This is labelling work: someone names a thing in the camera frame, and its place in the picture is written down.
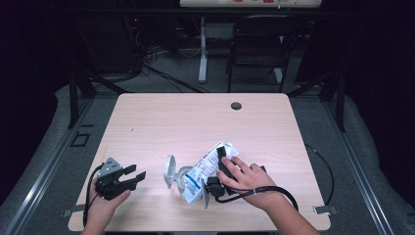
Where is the clear container with white lid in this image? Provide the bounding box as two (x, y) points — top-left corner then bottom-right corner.
(162, 154), (197, 201)

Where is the black metal frame stand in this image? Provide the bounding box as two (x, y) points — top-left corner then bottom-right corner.
(68, 68), (131, 129)
(287, 70), (346, 133)

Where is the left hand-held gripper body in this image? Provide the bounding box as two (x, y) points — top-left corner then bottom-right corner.
(94, 157), (137, 201)

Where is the grey bracket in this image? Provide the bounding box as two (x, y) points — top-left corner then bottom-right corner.
(62, 203), (88, 218)
(313, 205), (340, 215)

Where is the black floor cable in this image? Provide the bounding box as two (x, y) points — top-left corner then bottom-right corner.
(141, 63), (209, 94)

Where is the aluminium floor rail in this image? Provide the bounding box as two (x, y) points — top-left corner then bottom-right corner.
(322, 97), (397, 235)
(0, 97), (96, 235)

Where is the person's right hand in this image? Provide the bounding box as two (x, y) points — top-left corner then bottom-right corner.
(217, 156), (285, 210)

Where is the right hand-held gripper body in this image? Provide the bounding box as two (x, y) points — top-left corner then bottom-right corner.
(203, 175), (238, 210)

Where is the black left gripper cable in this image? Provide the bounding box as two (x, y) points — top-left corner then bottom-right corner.
(82, 164), (104, 227)

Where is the dark equipment cabinet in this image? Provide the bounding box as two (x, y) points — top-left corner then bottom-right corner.
(77, 14), (143, 74)

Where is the person's left hand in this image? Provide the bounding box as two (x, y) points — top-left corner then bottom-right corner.
(82, 182), (132, 229)

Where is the white and blue food pouch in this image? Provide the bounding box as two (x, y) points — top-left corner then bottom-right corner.
(180, 140), (239, 206)

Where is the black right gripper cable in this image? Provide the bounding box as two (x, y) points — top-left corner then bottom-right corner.
(213, 185), (300, 212)

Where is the black folding chair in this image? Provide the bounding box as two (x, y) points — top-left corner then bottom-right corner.
(225, 13), (302, 94)

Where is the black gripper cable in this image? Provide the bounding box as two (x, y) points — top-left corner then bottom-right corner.
(213, 185), (300, 212)
(82, 164), (104, 227)

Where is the black cable with connector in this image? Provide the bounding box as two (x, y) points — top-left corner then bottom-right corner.
(303, 143), (335, 207)

